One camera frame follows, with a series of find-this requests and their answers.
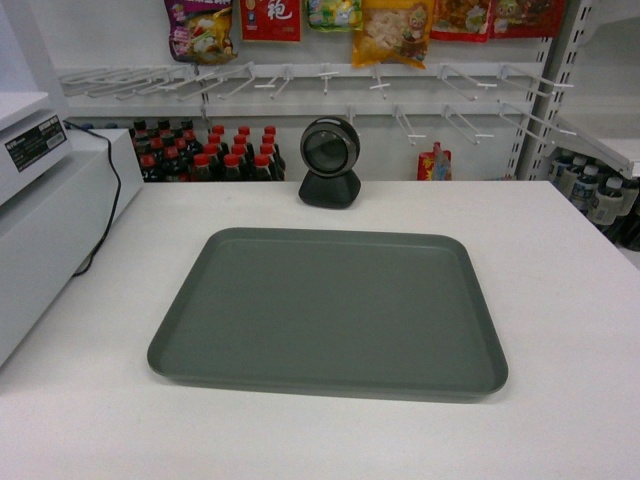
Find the grey rectangular serving tray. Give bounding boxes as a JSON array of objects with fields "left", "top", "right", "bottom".
[{"left": 147, "top": 228, "right": 508, "bottom": 401}]

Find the white checkout counter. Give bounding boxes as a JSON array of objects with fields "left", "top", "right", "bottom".
[{"left": 1, "top": 181, "right": 639, "bottom": 479}]

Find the black round barcode scanner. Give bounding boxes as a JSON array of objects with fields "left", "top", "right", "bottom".
[{"left": 298, "top": 116, "right": 361, "bottom": 209}]

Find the red juice pouch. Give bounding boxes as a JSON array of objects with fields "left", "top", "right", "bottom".
[{"left": 417, "top": 142, "right": 452, "bottom": 181}]

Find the yellow chip snack bag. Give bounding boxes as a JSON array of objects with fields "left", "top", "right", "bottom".
[{"left": 351, "top": 0, "right": 435, "bottom": 70}]

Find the green snack packet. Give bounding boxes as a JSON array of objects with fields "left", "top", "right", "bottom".
[{"left": 305, "top": 0, "right": 363, "bottom": 32}]

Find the red snack packet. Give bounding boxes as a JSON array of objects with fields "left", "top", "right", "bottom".
[{"left": 239, "top": 0, "right": 302, "bottom": 43}]

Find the purple noodle snack bag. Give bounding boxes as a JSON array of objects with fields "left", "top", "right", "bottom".
[{"left": 164, "top": 0, "right": 237, "bottom": 65}]

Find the red spicy snack bag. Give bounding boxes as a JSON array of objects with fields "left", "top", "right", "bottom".
[{"left": 430, "top": 0, "right": 493, "bottom": 43}]

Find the white cash register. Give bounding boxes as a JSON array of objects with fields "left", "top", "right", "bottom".
[{"left": 1, "top": 129, "right": 143, "bottom": 360}]

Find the red dark snack bag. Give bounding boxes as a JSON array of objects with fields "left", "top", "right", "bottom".
[{"left": 490, "top": 0, "right": 566, "bottom": 39}]

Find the white receipt printer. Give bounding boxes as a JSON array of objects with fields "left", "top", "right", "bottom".
[{"left": 0, "top": 91, "right": 71, "bottom": 205}]

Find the black power cable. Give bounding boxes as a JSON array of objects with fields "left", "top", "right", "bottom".
[{"left": 64, "top": 124, "right": 123, "bottom": 277}]

